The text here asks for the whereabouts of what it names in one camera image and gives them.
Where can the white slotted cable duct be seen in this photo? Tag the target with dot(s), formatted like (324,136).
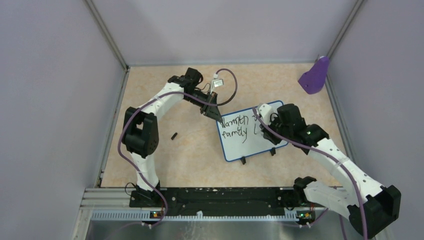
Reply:
(147,216)

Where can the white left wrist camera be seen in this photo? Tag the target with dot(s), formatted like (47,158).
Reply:
(215,82)

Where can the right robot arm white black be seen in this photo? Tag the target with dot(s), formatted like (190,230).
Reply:
(367,204)

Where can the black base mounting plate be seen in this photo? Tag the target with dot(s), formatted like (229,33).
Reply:
(221,201)

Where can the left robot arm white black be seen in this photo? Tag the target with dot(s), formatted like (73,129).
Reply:
(140,133)

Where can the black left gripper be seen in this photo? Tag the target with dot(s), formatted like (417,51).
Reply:
(211,111)

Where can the blue framed whiteboard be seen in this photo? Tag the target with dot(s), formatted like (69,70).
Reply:
(240,136)

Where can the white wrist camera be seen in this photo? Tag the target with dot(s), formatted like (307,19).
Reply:
(264,112)
(215,82)

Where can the black marker cap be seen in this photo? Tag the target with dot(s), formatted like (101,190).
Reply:
(174,136)

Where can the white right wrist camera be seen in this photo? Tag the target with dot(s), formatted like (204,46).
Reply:
(264,112)

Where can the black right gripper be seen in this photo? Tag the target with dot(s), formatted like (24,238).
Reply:
(268,134)

